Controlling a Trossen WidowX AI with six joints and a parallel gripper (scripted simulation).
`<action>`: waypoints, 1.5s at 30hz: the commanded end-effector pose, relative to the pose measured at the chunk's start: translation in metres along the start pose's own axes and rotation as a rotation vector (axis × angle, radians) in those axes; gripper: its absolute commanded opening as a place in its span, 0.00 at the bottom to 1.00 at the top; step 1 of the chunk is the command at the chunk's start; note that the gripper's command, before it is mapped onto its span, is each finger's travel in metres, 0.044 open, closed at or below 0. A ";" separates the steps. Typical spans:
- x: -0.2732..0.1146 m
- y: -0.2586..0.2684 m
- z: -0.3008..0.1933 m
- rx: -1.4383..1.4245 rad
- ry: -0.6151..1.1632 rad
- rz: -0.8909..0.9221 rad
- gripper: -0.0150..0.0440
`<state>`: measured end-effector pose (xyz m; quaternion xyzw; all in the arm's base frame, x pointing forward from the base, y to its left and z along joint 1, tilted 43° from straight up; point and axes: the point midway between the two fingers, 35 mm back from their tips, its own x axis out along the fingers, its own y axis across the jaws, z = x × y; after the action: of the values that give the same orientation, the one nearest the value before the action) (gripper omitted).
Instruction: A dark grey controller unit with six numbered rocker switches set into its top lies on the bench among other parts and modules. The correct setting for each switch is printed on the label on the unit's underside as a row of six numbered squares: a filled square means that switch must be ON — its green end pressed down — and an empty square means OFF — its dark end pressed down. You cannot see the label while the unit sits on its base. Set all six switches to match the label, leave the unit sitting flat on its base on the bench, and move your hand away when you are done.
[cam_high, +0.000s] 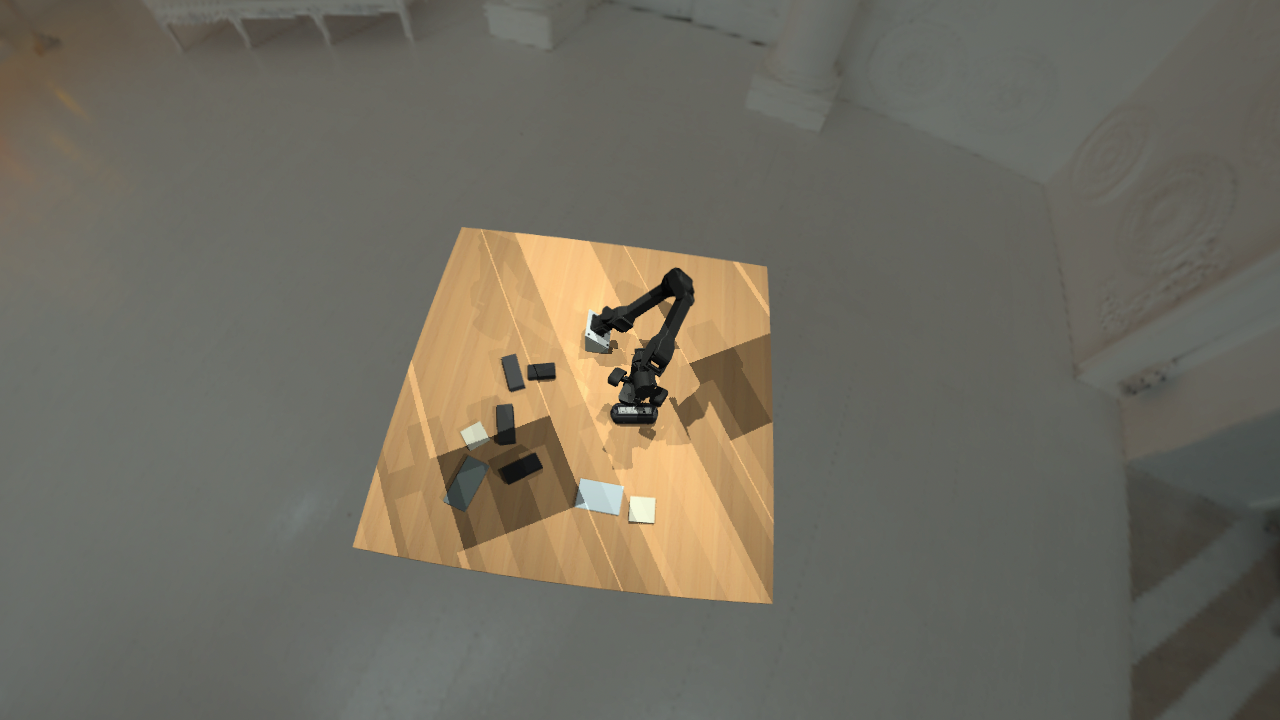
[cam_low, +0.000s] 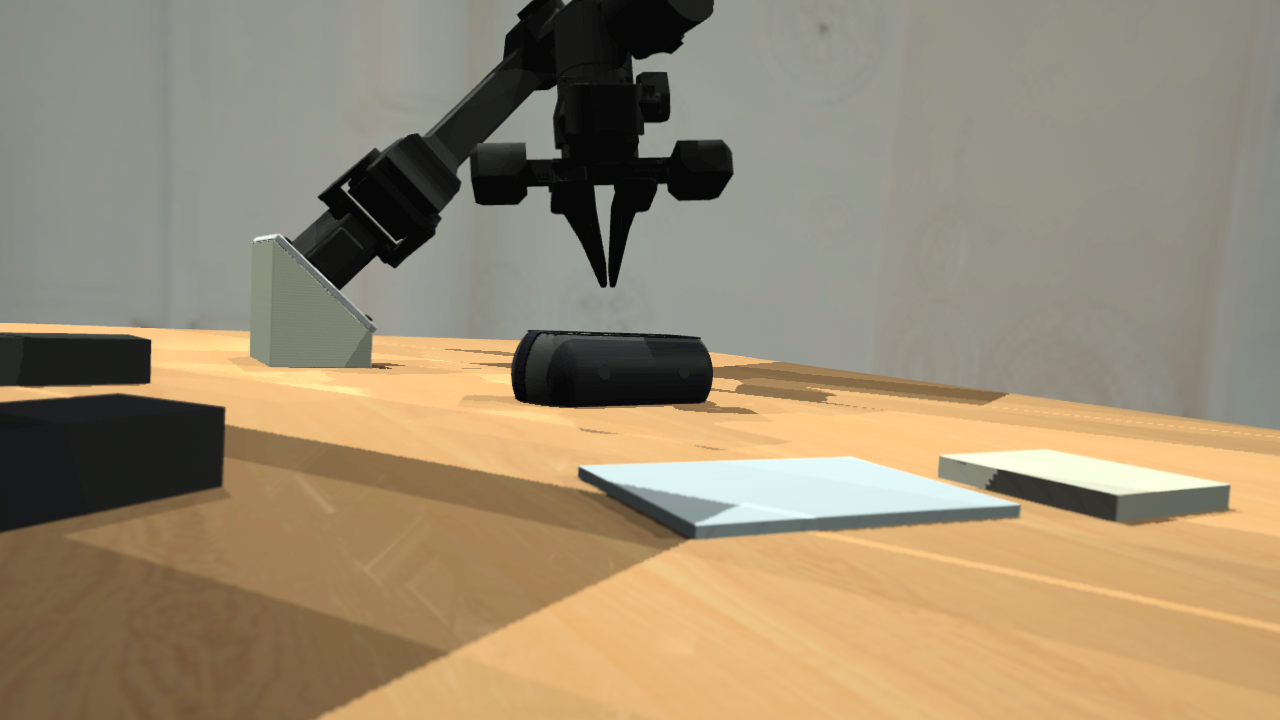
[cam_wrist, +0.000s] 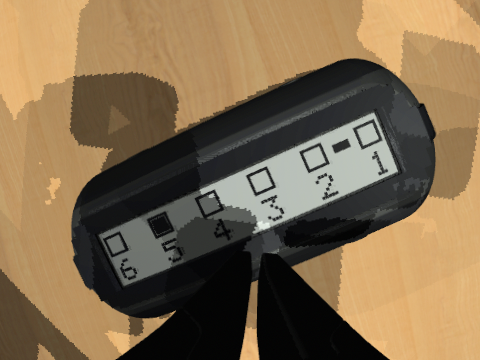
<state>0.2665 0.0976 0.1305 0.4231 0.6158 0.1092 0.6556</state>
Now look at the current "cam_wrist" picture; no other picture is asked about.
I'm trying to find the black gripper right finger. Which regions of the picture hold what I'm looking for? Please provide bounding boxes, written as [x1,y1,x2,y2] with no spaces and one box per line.
[257,253,389,360]

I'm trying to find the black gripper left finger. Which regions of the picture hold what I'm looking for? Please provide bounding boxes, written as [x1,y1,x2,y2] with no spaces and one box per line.
[115,251,252,360]

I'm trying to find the dark grey controller unit with green rocker switches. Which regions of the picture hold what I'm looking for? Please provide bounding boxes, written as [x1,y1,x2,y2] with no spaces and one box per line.
[71,57,436,319]

